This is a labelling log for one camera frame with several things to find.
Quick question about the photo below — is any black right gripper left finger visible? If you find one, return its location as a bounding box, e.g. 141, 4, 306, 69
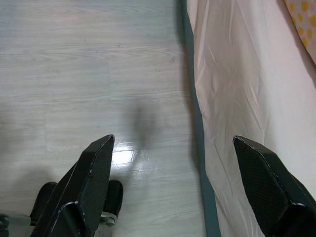
31, 134, 116, 237

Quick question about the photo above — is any teal upholstered bed frame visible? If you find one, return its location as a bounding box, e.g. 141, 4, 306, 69
176, 0, 222, 237

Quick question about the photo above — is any white sheeted mattress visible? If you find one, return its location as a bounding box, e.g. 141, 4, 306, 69
186, 0, 316, 237

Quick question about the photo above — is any pink pillow with coloured dots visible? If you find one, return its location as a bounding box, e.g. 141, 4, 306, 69
283, 0, 316, 59

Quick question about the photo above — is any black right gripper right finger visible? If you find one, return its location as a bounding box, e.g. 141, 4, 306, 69
233, 135, 316, 237

